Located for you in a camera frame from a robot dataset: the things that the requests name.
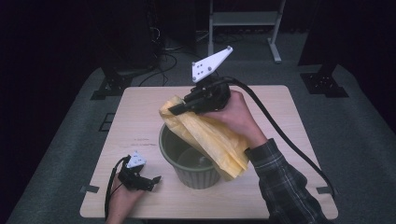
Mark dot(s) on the black floor stand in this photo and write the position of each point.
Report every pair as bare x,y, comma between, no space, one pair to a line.
115,84
323,82

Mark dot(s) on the green ribbed trash bin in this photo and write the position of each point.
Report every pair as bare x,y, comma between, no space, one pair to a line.
186,158

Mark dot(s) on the yellow plastic trash bag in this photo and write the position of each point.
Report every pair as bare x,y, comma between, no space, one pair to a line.
211,140

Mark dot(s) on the white metal stand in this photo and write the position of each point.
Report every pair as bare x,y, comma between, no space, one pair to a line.
246,18

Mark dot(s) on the black tape floor marking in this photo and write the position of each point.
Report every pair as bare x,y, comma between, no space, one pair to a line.
106,122

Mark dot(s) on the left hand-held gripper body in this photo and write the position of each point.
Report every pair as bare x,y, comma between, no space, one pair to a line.
134,174

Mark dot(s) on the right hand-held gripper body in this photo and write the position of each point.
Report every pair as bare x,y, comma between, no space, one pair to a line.
210,93

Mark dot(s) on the person's right hand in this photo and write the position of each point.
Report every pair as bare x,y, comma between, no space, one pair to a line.
236,118

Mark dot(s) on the person's left hand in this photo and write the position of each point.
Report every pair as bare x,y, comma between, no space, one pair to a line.
123,202

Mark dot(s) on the grey tape strip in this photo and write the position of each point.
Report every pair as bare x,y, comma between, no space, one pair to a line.
89,188
325,190

